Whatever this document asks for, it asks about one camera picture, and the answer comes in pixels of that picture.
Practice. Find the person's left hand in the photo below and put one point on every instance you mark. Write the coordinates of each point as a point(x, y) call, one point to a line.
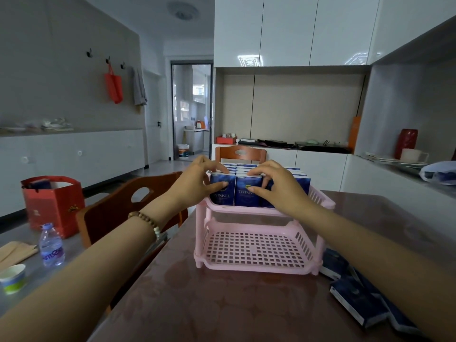
point(188, 188)

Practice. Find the person's right hand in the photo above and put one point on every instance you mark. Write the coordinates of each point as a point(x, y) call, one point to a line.
point(285, 192)

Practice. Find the person's right thumb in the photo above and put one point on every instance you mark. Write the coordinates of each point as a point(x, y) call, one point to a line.
point(257, 191)

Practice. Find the person's left thumb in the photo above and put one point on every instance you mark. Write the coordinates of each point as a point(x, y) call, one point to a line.
point(218, 186)

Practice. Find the blue tissue packet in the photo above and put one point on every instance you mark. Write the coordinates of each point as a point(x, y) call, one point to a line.
point(222, 194)
point(245, 199)

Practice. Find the person's right forearm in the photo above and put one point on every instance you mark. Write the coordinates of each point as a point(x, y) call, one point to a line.
point(377, 256)

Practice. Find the person's left forearm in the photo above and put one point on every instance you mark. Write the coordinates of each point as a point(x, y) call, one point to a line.
point(89, 270)

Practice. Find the brown wooden chair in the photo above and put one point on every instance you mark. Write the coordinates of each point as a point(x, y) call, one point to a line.
point(228, 153)
point(114, 210)

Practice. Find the red box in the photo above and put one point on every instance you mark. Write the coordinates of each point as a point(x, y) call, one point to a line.
point(226, 140)

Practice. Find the row of blue tissue packs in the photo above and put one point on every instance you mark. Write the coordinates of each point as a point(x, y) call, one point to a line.
point(303, 183)

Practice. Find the white plastic bucket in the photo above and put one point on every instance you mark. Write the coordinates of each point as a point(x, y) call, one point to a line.
point(183, 152)

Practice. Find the black items on counter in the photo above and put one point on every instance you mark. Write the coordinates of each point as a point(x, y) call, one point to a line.
point(285, 144)

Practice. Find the pink two-tier plastic rack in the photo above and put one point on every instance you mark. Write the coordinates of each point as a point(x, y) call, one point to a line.
point(256, 249)

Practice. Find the white lower cabinets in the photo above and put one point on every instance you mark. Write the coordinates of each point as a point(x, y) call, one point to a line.
point(320, 167)

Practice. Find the white cabinets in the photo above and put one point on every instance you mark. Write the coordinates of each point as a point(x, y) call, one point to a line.
point(302, 30)
point(320, 167)

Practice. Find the white door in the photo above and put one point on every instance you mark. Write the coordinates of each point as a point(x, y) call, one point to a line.
point(153, 117)

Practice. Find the dark blue loose packet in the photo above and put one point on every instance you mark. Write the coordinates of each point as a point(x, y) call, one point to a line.
point(333, 263)
point(395, 316)
point(356, 302)

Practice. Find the orange tall box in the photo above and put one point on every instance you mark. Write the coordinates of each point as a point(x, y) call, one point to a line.
point(354, 133)

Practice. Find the grey hanging cloth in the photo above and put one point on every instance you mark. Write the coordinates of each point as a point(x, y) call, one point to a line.
point(139, 88)

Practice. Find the white sideboard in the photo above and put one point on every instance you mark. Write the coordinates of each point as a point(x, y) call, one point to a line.
point(89, 156)

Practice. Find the silver tray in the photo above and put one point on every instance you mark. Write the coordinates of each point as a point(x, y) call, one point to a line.
point(392, 162)

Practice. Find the red hanging tote bag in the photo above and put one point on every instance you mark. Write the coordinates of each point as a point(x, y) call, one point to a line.
point(114, 87)

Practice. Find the red canister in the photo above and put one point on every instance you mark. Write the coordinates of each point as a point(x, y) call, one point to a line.
point(406, 140)

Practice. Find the white mug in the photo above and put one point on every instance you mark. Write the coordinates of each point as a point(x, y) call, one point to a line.
point(411, 155)

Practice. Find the red gift bag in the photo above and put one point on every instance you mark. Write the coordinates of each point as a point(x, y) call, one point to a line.
point(53, 210)

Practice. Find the white upper cabinets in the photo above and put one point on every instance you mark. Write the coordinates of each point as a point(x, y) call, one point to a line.
point(302, 30)

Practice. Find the dishes on sideboard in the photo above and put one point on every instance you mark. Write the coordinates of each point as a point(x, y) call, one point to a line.
point(53, 124)

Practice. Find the clear plastic water bottle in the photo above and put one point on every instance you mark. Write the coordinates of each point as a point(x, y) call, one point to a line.
point(51, 247)

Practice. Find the round ceiling light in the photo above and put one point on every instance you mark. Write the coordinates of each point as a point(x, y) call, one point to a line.
point(183, 10)

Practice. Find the white plastic bag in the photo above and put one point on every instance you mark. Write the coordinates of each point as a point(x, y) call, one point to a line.
point(438, 172)

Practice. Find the brown paper bag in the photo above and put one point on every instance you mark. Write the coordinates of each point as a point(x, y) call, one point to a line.
point(16, 252)

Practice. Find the white green paper cup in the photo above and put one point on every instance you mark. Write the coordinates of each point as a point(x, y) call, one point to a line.
point(12, 279)

